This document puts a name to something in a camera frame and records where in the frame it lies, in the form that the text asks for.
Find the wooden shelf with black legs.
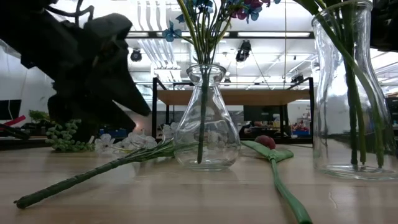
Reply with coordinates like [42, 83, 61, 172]
[151, 77, 317, 144]

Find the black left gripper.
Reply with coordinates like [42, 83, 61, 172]
[30, 12, 152, 132]

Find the white artificial flower spray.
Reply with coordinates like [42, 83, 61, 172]
[14, 121, 187, 210]

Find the blue artificial flower bunch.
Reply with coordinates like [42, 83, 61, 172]
[161, 0, 282, 165]

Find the tall clear glass vase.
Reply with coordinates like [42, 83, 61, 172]
[310, 0, 398, 181]

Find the black ceiling track light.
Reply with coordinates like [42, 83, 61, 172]
[234, 39, 252, 63]
[129, 48, 143, 63]

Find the dark red artificial tulip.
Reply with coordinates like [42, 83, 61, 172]
[241, 134, 313, 224]

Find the black overhead light bar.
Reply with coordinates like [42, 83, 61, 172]
[126, 30, 315, 40]

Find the potted green succulent plant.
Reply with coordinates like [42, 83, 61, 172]
[44, 119, 96, 153]

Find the black computer monitor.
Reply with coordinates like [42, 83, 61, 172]
[0, 99, 22, 121]

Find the pink artificial tulip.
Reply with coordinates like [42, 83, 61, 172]
[292, 0, 386, 169]

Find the bulbous clear glass vase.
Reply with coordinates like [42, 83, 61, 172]
[173, 63, 243, 172]

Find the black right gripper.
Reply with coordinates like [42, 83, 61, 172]
[369, 0, 398, 53]

